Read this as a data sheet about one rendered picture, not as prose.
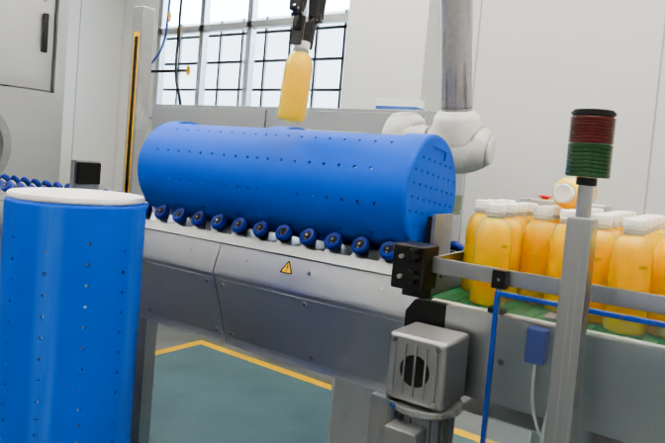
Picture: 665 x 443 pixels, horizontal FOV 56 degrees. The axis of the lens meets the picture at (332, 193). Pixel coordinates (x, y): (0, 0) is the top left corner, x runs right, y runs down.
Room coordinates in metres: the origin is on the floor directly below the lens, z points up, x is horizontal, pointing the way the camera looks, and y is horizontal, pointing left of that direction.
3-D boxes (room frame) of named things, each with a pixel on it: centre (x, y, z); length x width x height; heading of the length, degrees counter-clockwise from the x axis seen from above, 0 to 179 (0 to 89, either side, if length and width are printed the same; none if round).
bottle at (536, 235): (1.27, -0.43, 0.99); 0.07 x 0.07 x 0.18
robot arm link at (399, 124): (2.20, -0.24, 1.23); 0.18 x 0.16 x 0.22; 62
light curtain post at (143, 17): (2.54, 0.81, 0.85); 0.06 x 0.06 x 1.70; 57
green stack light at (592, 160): (0.94, -0.38, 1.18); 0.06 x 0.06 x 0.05
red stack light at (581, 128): (0.94, -0.38, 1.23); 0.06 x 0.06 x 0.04
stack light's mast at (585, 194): (0.94, -0.38, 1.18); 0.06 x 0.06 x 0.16
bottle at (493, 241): (1.22, -0.32, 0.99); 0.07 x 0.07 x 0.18
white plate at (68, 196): (1.35, 0.55, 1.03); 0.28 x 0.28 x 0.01
